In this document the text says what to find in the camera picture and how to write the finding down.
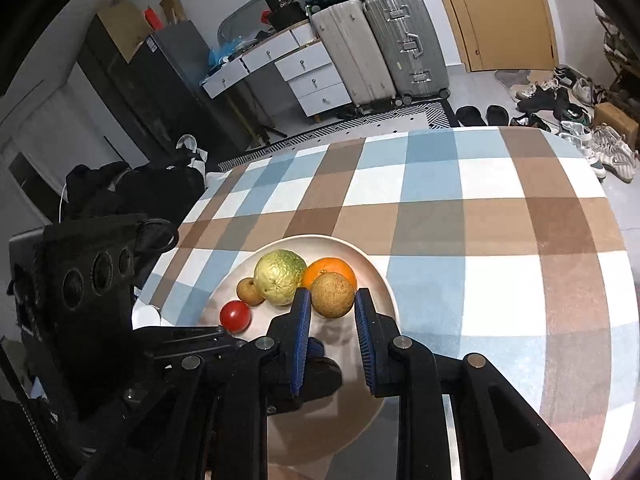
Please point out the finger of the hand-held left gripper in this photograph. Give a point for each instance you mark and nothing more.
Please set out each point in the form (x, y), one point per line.
(327, 380)

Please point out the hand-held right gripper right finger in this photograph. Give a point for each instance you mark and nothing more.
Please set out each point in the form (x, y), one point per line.
(364, 340)

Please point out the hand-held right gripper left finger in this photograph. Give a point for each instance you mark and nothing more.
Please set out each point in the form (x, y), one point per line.
(300, 340)

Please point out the cream round plate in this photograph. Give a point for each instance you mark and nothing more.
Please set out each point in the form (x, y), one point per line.
(345, 360)

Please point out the small brown round fruit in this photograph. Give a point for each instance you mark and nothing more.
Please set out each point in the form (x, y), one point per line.
(249, 291)
(332, 295)

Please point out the yellow-green guava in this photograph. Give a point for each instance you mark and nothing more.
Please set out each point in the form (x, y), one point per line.
(280, 277)

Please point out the red tomato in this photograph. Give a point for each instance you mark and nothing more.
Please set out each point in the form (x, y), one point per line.
(235, 316)

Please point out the orange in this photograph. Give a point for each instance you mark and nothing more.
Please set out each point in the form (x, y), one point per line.
(325, 266)

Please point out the pile of black clothes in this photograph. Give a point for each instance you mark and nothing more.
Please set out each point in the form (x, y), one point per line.
(135, 190)

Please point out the checkered tablecloth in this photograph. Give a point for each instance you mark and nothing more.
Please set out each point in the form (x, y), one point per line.
(475, 260)

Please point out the white cap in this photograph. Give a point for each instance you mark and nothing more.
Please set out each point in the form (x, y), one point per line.
(190, 147)

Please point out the dark grey refrigerator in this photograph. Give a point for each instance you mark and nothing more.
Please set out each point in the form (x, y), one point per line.
(170, 85)

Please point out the black white striped rug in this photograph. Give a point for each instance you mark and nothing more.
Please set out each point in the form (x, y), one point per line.
(350, 125)

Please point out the black slipper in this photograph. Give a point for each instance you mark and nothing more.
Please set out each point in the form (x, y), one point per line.
(470, 115)
(497, 114)

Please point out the flattened cardboard pieces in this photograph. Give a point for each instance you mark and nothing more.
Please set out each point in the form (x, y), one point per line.
(120, 25)

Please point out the white desk with drawers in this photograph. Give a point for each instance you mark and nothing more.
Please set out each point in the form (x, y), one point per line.
(310, 80)

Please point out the blue plastic bag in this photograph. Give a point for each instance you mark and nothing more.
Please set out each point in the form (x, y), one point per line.
(225, 52)

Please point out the beige suitcase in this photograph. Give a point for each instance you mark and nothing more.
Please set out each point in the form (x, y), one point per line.
(350, 55)

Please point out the silver suitcase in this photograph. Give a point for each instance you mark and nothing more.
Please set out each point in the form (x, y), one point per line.
(405, 45)

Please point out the oval mirror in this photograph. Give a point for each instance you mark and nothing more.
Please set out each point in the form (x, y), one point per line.
(240, 20)

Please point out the group of scattered shoes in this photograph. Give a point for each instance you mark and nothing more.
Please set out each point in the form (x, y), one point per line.
(575, 115)

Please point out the brown cardboard box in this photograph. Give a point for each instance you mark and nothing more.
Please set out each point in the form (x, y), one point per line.
(617, 122)

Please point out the tan wooden door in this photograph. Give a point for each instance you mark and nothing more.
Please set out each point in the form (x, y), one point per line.
(495, 15)

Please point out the wooden shoe rack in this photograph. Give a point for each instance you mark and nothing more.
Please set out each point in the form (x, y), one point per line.
(620, 55)

